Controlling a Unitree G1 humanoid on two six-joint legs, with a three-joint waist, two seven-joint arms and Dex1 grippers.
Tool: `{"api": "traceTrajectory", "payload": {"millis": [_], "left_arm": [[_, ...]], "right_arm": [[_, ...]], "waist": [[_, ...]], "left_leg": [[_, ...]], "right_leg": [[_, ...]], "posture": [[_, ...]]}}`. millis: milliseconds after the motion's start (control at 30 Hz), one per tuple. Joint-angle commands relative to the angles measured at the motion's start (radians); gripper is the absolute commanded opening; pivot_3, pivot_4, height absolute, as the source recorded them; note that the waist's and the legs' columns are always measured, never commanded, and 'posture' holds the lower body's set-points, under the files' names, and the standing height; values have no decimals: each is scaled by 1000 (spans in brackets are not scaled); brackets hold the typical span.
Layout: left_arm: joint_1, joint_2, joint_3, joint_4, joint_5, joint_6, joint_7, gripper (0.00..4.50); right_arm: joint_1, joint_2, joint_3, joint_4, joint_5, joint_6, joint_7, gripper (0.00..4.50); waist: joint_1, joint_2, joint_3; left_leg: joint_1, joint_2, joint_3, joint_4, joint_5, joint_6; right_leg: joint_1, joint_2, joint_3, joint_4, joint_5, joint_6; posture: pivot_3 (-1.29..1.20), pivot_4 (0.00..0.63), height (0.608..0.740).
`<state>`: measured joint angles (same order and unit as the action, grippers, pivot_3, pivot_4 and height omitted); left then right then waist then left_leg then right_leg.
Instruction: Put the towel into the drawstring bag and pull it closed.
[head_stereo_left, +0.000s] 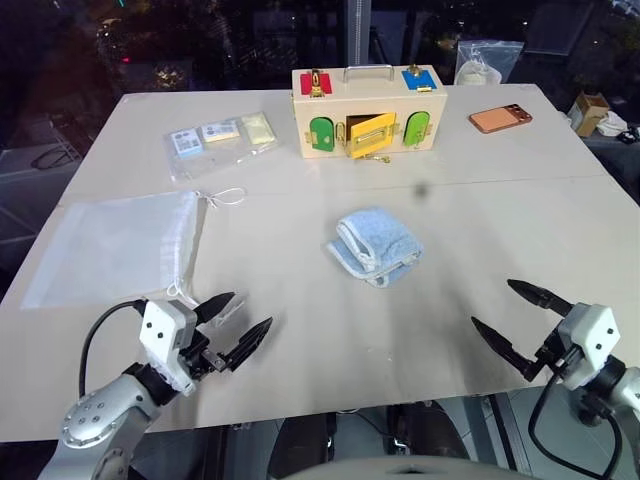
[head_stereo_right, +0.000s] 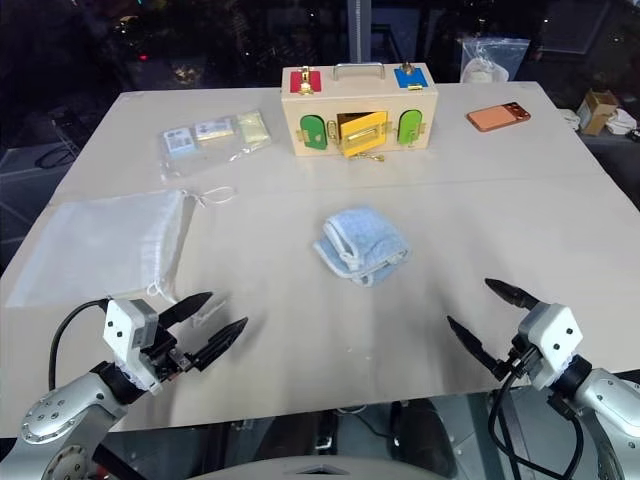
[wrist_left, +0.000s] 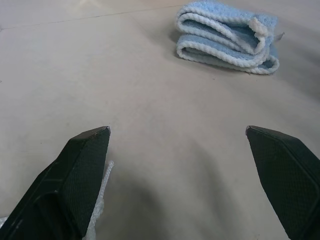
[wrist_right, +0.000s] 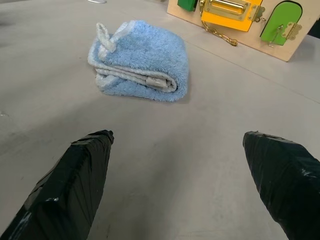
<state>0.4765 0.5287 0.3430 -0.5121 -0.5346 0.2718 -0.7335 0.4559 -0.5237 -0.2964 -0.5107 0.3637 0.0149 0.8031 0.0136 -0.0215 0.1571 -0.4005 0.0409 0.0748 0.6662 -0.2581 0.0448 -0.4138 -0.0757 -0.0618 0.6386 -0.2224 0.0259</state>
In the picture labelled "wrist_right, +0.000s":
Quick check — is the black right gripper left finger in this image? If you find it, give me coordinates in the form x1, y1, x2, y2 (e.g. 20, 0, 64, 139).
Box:
0, 129, 115, 240

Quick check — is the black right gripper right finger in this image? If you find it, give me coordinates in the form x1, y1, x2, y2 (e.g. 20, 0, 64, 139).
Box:
242, 130, 320, 240

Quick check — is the folded light blue towel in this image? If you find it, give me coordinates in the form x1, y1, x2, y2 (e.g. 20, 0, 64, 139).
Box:
87, 20, 190, 103

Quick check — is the wooden latch busy board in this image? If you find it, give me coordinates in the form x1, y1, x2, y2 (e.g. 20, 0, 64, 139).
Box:
166, 0, 318, 63

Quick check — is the gold chain on board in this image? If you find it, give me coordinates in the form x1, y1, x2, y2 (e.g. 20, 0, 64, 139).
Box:
202, 20, 239, 47

